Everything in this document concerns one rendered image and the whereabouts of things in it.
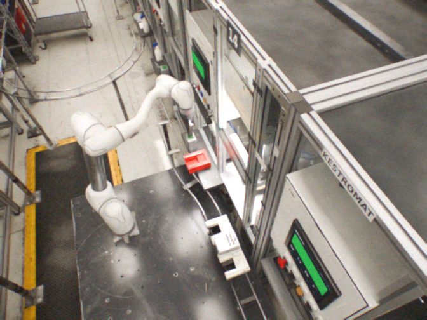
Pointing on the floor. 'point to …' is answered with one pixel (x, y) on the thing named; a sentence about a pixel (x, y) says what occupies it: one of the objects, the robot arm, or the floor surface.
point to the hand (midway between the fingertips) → (190, 132)
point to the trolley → (60, 23)
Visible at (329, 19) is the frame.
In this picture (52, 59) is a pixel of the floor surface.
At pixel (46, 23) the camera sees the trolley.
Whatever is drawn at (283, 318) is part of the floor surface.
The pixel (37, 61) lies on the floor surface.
